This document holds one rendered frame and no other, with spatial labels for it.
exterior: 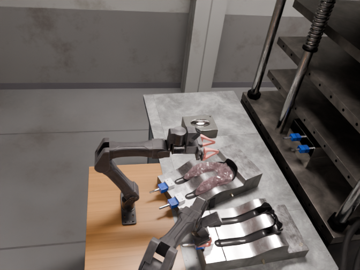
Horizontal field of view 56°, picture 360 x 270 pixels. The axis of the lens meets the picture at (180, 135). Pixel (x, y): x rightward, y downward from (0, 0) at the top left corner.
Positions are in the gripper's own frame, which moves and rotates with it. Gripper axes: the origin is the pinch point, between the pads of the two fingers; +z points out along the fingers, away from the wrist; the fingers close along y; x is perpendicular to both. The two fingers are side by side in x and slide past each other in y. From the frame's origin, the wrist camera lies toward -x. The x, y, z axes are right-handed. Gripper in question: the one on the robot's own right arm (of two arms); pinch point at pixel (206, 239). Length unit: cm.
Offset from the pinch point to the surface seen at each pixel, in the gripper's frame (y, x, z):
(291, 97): 79, -73, 26
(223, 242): 0.3, -5.1, 9.0
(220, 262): -8.2, -1.4, 7.4
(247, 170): 38, -29, 20
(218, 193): 27.0, -10.8, 11.4
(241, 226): 6.5, -14.8, 14.1
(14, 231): 82, 138, 30
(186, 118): 90, -8, 13
